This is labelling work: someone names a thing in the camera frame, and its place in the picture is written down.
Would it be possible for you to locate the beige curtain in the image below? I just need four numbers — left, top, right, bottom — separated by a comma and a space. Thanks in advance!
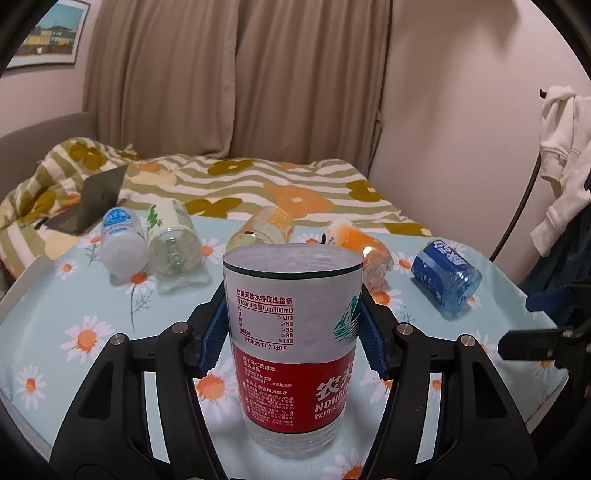
83, 0, 394, 175

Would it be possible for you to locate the pale yellow label cup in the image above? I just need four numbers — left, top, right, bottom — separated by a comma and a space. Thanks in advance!
226, 205, 295, 253

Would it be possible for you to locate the white cup with blue label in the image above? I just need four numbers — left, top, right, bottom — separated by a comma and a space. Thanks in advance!
99, 207, 151, 278

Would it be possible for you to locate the white hooded sweatshirt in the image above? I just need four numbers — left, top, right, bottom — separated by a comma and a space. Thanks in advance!
529, 85, 591, 257

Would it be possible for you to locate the black cable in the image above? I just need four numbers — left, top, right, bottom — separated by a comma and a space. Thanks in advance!
488, 154, 544, 262

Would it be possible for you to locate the framed wall poster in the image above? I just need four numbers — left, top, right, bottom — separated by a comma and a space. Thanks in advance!
4, 0, 91, 71

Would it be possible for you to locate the clear cup with green label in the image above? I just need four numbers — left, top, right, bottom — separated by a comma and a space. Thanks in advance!
145, 198, 207, 283

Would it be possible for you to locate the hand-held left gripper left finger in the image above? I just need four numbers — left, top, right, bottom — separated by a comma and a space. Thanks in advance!
50, 294, 230, 480

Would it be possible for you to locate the dark hanging clothing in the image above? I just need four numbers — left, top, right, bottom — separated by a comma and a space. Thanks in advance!
517, 203, 591, 296

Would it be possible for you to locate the grey headboard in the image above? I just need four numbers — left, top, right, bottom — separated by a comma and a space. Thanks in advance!
0, 112, 99, 200

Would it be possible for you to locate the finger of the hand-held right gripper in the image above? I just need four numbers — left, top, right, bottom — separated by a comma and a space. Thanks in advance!
498, 327, 574, 361
525, 289, 573, 313

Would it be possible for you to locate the grey laptop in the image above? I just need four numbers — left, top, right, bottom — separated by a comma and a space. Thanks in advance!
44, 164, 129, 235

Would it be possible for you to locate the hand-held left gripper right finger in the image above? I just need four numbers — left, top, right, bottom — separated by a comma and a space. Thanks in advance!
356, 285, 540, 480

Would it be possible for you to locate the red and white label cup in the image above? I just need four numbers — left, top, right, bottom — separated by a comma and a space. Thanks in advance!
222, 244, 365, 455

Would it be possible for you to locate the orange label cup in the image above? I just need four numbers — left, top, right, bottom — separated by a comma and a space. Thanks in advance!
322, 218, 394, 288

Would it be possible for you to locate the striped floral blanket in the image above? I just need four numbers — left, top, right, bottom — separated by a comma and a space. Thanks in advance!
0, 137, 433, 278

